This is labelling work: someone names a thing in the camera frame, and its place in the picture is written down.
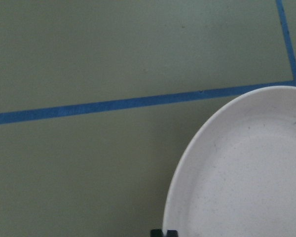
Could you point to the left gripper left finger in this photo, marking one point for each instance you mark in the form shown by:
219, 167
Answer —
156, 233

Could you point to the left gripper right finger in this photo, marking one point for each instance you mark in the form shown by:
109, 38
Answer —
172, 233

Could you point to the pink plate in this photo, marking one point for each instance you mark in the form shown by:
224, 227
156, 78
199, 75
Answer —
237, 177

